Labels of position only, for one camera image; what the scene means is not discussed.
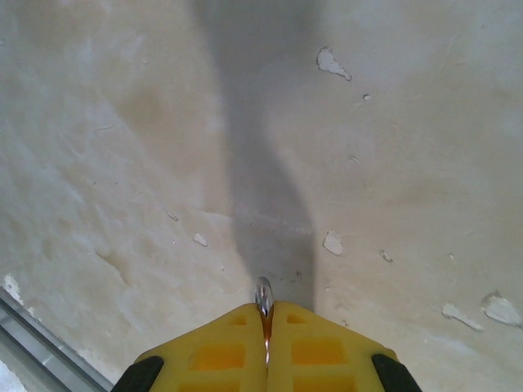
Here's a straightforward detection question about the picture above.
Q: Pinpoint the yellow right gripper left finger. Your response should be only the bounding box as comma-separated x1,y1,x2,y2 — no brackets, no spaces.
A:
116,301,269,392

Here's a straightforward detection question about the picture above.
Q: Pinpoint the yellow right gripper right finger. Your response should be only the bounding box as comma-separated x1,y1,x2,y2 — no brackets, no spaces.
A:
265,300,422,392

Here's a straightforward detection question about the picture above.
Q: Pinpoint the aluminium front frame rail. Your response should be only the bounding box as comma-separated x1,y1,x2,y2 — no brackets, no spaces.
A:
0,285,114,392

